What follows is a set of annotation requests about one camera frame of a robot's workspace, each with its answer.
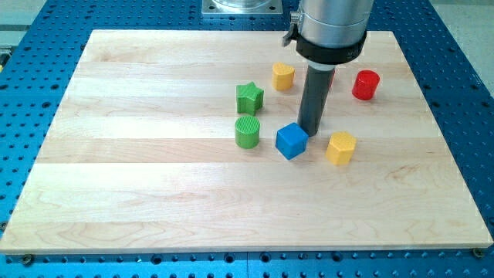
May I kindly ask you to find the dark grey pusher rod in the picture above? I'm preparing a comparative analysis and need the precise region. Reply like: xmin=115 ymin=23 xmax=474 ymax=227
xmin=297 ymin=64 xmax=335 ymax=137

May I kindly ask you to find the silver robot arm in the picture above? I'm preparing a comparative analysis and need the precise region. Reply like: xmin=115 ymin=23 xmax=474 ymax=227
xmin=282 ymin=0 xmax=374 ymax=137

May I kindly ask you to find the green star block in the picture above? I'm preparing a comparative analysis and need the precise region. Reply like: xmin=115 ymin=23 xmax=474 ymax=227
xmin=235 ymin=82 xmax=264 ymax=116

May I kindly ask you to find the yellow heart block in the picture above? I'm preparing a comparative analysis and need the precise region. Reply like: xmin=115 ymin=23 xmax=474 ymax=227
xmin=272 ymin=62 xmax=295 ymax=91

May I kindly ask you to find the red cylinder block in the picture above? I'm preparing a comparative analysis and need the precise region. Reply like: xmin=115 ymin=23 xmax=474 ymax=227
xmin=352 ymin=69 xmax=381 ymax=100

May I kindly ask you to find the blue cube block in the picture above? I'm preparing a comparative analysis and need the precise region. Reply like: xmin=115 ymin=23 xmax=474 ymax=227
xmin=276 ymin=123 xmax=309 ymax=160

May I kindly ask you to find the yellow hexagon block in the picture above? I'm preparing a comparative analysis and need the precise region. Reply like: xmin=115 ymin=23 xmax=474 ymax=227
xmin=326 ymin=131 xmax=357 ymax=165

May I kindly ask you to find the green cylinder block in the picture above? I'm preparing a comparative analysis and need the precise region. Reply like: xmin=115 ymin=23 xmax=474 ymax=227
xmin=235 ymin=116 xmax=260 ymax=149

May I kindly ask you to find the wooden board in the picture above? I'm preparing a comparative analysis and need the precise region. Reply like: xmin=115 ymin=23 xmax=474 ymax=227
xmin=1 ymin=30 xmax=492 ymax=255

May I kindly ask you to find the blue perforated table plate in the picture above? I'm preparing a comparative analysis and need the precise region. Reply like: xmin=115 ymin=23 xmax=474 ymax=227
xmin=1 ymin=0 xmax=493 ymax=277

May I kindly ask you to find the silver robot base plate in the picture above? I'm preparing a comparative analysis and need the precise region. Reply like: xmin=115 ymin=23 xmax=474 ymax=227
xmin=201 ymin=0 xmax=283 ymax=15

